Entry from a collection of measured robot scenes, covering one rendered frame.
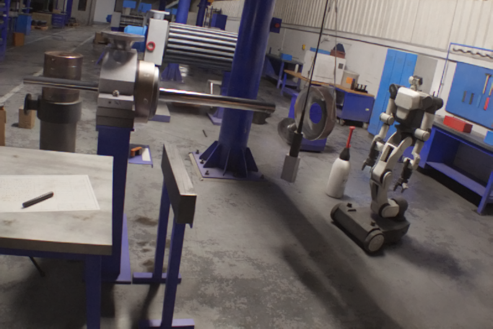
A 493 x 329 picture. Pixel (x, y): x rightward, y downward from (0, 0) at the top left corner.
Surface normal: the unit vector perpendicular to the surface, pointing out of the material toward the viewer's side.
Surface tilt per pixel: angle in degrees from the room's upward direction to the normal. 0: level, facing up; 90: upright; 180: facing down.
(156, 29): 90
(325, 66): 90
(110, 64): 45
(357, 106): 90
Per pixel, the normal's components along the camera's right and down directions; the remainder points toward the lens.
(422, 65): 0.27, 0.31
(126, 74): 0.34, -0.44
